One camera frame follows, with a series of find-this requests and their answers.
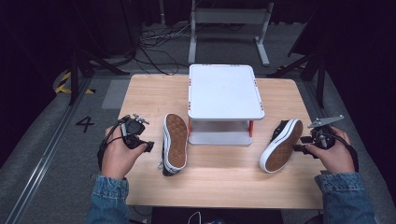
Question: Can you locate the tangle of black floor cables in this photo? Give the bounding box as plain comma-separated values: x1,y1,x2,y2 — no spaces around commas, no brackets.
135,21,192,77

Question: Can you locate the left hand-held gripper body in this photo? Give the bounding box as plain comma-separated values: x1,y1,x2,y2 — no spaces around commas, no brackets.
120,113,150,151

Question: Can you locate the metal floor rail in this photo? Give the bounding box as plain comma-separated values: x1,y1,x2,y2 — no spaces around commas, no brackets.
4,77,92,224

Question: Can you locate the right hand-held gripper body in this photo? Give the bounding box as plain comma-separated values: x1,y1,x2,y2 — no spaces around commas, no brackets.
307,114,346,151

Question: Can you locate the black canvas sneaker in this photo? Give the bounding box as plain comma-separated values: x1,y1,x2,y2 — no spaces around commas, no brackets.
157,112,190,177
259,119,304,174

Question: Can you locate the person's right hand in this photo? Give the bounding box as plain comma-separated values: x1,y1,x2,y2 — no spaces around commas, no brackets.
304,125,357,175

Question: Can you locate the thin white cable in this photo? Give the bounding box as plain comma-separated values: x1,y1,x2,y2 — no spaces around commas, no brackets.
186,211,203,224

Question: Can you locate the black gripper wrist strap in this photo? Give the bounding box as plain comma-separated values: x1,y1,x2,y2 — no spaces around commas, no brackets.
97,115,131,172
323,132,360,174

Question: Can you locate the white two-tier shoe rack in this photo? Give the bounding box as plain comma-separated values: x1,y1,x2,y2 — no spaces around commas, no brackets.
187,63,266,147

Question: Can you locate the black right gripper wrist strap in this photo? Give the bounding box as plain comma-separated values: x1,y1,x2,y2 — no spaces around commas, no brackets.
323,132,360,174

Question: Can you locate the grey metal desk frame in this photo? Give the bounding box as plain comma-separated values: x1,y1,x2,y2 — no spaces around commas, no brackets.
188,0,275,67

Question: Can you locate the yellow black hazard tape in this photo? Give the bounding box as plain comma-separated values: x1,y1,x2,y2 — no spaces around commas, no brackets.
54,71,96,95

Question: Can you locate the black left gripper wrist strap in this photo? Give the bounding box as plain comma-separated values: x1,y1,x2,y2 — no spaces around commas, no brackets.
97,115,131,172

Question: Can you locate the person's left hand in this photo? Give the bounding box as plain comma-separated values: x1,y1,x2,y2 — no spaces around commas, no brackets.
100,125,148,181

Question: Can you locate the black tripod stand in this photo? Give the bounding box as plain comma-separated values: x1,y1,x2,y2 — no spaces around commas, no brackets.
65,46,131,106
266,46,329,109

